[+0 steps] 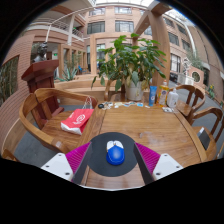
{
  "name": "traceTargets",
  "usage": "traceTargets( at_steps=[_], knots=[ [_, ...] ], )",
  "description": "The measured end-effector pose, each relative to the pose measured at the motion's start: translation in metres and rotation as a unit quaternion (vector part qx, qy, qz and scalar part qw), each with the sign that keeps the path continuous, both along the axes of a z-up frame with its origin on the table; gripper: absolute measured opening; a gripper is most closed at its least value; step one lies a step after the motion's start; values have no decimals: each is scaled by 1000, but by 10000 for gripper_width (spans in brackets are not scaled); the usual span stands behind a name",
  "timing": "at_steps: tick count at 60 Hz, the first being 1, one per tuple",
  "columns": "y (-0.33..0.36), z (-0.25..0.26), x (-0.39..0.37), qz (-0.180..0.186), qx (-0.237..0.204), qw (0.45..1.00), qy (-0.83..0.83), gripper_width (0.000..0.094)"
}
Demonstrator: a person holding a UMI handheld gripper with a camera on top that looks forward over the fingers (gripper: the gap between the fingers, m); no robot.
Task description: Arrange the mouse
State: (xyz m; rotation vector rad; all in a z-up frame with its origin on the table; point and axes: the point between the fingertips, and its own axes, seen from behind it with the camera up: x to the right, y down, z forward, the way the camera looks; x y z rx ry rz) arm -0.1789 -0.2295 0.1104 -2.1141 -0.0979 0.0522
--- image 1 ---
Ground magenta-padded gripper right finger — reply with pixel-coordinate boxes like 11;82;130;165
133;142;184;185

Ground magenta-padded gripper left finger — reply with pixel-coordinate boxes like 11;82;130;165
40;142;93;185

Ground blue and white computer mouse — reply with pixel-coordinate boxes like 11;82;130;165
105;139;126;166

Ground black round mouse pad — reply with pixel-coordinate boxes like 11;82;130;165
87;132;144;178

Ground wooden armchair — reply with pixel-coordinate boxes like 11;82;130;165
191;106;224;161
18;87;98;154
103;79;126;102
168;84;207;124

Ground black notebook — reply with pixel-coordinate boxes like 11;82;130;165
197;126;212;150

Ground red shopping bag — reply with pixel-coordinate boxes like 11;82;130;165
60;96;95;136

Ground white pump bottle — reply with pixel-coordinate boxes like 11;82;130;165
166;88;180;109

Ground blue squeeze tube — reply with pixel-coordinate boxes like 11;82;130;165
148;85;158;108

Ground yellow liquid bottle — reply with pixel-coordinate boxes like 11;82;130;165
157;79;170;107

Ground yellow flower plant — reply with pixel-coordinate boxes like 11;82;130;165
207;84;216;99

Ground spiky green agave plant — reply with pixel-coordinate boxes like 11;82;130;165
56;64;79;82

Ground dark red wooden lectern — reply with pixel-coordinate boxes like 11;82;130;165
20;59;64;129

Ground white statue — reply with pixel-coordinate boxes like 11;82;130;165
182;57;193;76

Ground green potted plant white pot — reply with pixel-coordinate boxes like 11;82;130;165
91;33;167;102

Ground dark bust statue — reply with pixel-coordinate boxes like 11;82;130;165
32;41;49;64

